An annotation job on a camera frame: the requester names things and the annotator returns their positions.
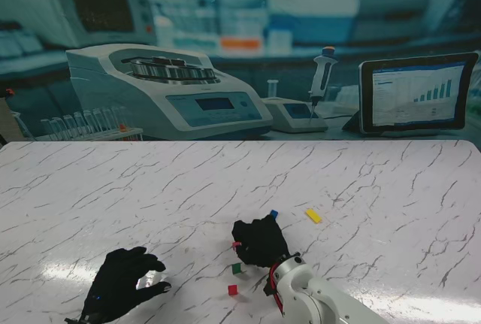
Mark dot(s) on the pink domino block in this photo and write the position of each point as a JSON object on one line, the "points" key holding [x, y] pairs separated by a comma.
{"points": [[236, 244]]}

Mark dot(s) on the green domino block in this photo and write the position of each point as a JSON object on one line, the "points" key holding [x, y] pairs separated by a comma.
{"points": [[236, 268]]}

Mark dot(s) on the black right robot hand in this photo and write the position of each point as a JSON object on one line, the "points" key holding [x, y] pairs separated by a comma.
{"points": [[263, 243]]}

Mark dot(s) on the yellow domino block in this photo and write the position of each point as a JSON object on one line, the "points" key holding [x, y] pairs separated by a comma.
{"points": [[313, 216]]}

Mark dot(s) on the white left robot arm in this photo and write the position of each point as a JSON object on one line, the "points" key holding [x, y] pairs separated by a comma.
{"points": [[84, 320]]}

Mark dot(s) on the red domino block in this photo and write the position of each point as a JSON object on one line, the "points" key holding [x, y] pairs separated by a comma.
{"points": [[233, 290]]}

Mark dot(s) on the printed laboratory backdrop banner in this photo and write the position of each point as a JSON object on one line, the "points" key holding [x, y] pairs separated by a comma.
{"points": [[240, 38]]}

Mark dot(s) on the blue domino block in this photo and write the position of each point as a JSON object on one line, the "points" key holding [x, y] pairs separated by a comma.
{"points": [[274, 213]]}

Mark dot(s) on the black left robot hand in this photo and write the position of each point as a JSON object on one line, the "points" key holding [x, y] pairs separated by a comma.
{"points": [[112, 286]]}

